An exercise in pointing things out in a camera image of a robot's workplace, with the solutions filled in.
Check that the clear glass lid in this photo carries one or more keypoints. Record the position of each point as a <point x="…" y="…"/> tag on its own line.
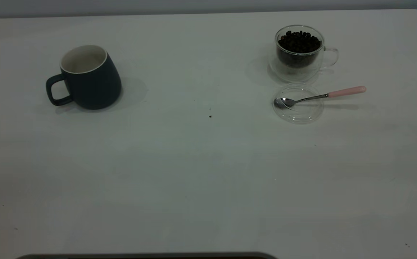
<point x="302" y="114"/>

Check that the dark grey ceramic mug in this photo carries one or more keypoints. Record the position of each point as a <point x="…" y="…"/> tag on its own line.
<point x="93" y="86"/>

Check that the coffee bean pile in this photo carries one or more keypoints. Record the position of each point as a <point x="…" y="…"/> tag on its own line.
<point x="299" y="43"/>

